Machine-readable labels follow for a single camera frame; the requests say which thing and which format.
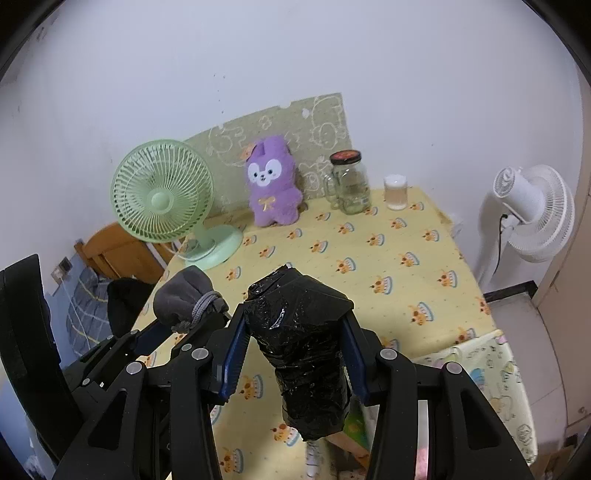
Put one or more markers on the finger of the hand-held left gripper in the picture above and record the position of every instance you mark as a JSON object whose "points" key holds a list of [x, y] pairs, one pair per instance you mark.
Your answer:
{"points": [[198, 337], [147, 337]]}

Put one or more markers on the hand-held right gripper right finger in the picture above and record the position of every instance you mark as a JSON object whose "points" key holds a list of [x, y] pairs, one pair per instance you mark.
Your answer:
{"points": [[353, 350]]}

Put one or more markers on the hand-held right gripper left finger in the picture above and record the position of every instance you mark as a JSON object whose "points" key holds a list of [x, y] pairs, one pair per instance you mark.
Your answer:
{"points": [[233, 350]]}

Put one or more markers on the black plastic bag roll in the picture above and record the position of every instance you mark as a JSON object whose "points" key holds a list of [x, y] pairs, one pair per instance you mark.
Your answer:
{"points": [[300, 332]]}

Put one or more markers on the black clothing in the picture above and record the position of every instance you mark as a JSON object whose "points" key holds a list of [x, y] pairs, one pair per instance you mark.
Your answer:
{"points": [[129, 304]]}

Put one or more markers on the blue plaid bedding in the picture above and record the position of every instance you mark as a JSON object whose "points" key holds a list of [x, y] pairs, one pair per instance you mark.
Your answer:
{"points": [[85, 304]]}

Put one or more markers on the green and black tissue packet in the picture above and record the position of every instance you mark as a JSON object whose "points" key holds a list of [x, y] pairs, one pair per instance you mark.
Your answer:
{"points": [[356, 422]]}

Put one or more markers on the yellow cake print tablecloth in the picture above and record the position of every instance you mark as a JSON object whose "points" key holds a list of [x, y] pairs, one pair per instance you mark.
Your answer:
{"points": [[369, 258]]}

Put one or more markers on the brown box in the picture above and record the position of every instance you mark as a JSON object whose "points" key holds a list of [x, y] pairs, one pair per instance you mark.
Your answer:
{"points": [[351, 447]]}

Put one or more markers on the wooden bed headboard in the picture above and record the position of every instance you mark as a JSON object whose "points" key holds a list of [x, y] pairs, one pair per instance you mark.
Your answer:
{"points": [[106, 249]]}

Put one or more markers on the pale cartoon print cloth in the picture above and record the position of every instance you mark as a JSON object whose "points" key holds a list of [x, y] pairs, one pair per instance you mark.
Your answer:
{"points": [[489, 369]]}

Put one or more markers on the green desk fan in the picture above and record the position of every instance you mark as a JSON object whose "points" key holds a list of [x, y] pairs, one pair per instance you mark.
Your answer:
{"points": [[159, 194]]}

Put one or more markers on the cotton swab container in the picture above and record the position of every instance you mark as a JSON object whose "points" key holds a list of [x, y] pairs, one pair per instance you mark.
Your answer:
{"points": [[396, 194]]}

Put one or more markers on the glass jar with lid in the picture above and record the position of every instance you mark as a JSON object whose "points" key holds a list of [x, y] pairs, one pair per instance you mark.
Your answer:
{"points": [[353, 184]]}

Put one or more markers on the purple plush toy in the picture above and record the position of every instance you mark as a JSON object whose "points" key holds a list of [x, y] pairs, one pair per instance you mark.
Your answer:
{"points": [[272, 184]]}

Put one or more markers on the white standing fan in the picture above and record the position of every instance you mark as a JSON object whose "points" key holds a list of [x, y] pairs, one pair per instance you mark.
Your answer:
{"points": [[526, 203]]}

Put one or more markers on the green patterned mat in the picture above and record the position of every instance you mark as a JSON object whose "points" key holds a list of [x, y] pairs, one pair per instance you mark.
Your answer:
{"points": [[318, 120]]}

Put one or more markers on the wall socket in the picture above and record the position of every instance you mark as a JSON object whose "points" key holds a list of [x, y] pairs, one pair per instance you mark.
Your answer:
{"points": [[62, 270]]}

